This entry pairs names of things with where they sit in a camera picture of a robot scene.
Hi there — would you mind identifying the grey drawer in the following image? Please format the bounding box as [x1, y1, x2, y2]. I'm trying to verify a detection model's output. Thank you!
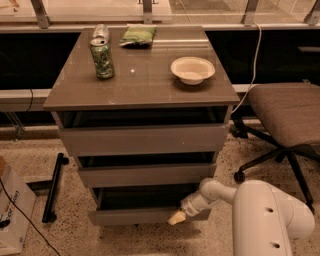
[88, 183, 198, 226]
[78, 163, 216, 188]
[59, 124, 229, 157]

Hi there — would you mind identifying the metal window railing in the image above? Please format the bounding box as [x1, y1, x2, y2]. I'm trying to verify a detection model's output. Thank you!
[0, 0, 320, 34]

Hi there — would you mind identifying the grey top drawer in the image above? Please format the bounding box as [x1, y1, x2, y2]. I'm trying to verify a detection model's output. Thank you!
[59, 124, 229, 157]

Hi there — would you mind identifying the brown office chair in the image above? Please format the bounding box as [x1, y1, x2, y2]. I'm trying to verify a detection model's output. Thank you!
[231, 82, 320, 207]

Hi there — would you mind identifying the green soda can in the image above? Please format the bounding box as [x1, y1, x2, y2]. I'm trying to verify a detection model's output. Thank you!
[90, 38, 114, 79]

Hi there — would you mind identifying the white cardboard box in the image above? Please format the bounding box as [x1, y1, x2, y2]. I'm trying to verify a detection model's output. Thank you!
[0, 158, 36, 256]

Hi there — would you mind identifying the white paper bowl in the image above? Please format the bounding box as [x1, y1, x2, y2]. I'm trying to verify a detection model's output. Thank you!
[171, 57, 215, 86]

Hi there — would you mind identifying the grey bottom drawer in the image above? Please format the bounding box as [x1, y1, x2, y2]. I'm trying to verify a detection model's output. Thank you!
[88, 183, 198, 226]

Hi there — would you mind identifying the black metal stand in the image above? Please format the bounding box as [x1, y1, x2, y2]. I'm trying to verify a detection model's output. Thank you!
[28, 153, 69, 223]

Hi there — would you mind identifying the grey drawer cabinet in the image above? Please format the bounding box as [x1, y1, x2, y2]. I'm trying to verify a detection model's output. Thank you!
[43, 25, 241, 194]

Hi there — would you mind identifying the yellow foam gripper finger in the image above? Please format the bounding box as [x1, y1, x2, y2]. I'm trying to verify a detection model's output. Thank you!
[168, 210, 186, 225]

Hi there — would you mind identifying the green chip bag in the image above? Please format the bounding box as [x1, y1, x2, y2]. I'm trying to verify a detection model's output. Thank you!
[119, 26, 156, 47]

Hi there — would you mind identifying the grey middle drawer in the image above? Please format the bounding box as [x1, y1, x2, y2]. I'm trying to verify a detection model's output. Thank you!
[78, 163, 216, 188]

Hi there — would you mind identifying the black floor cable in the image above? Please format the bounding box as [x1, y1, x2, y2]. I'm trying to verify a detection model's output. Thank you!
[0, 178, 62, 256]

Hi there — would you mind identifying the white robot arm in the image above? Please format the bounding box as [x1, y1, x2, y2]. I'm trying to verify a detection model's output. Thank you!
[168, 178, 315, 256]

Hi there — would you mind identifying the white cable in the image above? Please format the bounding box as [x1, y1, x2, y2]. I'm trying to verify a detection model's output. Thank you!
[230, 22, 263, 115]

